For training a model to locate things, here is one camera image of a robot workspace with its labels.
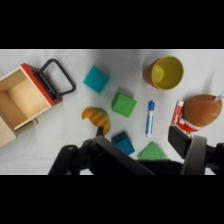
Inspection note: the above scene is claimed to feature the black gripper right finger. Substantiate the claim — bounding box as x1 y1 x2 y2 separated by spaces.
167 125 224 176

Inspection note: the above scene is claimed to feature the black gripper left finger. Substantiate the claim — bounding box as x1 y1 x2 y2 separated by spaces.
48 126 155 176

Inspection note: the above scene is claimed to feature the wooden drawer with red front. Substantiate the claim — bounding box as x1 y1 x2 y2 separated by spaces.
0 58 77 132

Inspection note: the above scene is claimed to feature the light wooden drawer box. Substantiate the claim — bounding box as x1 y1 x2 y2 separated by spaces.
0 116 40 148

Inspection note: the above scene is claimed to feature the dark blue foam block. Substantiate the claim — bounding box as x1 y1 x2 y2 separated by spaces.
110 130 136 156

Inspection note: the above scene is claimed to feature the orange toy croissant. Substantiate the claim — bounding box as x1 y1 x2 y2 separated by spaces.
81 106 112 136

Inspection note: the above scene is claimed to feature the green foam wedge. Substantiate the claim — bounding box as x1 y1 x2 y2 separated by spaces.
136 141 169 161

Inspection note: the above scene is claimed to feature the red marker with white print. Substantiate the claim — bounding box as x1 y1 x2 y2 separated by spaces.
171 99 194 138

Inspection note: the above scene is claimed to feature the brown plush toy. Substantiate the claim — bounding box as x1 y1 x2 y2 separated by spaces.
182 91 224 129

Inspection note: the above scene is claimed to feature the blue and white marker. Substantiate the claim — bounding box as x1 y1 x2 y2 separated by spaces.
145 100 156 138

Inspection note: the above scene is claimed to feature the green foam cube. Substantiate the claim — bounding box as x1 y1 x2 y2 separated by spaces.
111 92 138 118

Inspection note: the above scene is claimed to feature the light teal foam cube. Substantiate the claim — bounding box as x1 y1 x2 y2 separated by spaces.
82 65 111 95

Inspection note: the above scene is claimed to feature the orange cup with yellow inside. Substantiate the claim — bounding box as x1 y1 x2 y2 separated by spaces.
143 55 185 91

